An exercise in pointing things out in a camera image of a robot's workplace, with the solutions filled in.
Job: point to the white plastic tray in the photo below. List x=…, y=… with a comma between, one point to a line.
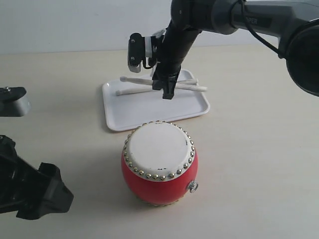
x=127, y=111

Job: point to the white wooden drumstick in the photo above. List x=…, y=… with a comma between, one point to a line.
x=147, y=82
x=191, y=82

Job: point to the red small drum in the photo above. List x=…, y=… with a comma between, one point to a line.
x=159, y=163

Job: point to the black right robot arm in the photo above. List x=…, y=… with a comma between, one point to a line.
x=290, y=28

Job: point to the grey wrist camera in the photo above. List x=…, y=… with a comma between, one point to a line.
x=14, y=102
x=136, y=52

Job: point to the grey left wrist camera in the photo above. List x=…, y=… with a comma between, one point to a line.
x=14, y=102

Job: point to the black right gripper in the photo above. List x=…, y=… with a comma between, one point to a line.
x=166, y=74

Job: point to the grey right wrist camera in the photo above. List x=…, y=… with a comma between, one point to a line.
x=136, y=52

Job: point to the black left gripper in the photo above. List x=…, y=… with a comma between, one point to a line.
x=32, y=192

